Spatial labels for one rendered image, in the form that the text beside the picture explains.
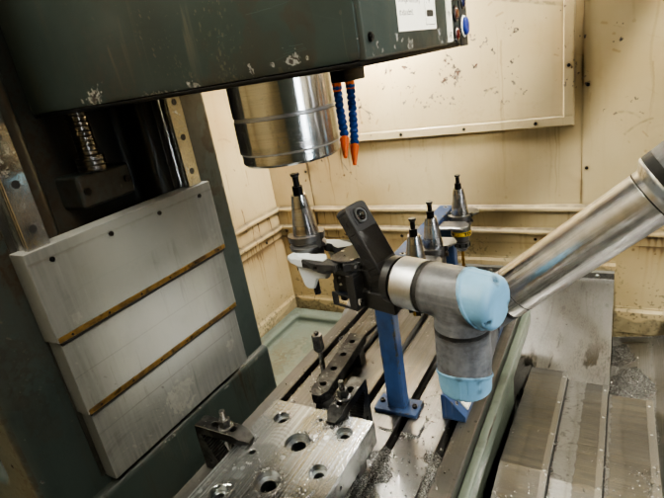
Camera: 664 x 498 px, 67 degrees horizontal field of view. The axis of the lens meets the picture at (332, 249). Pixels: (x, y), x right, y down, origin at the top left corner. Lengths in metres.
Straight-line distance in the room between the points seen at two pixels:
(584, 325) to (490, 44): 0.90
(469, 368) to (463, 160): 1.15
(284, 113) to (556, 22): 1.09
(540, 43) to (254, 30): 1.14
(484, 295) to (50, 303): 0.75
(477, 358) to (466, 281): 0.11
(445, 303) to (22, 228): 0.72
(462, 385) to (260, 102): 0.48
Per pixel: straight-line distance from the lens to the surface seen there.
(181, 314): 1.24
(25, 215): 1.01
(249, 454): 1.01
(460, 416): 1.13
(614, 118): 1.69
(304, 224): 0.82
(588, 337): 1.70
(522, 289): 0.78
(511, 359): 1.37
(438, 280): 0.67
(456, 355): 0.70
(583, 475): 1.25
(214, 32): 0.70
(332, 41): 0.61
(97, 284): 1.08
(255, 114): 0.74
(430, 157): 1.80
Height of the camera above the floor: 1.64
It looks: 20 degrees down
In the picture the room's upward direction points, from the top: 10 degrees counter-clockwise
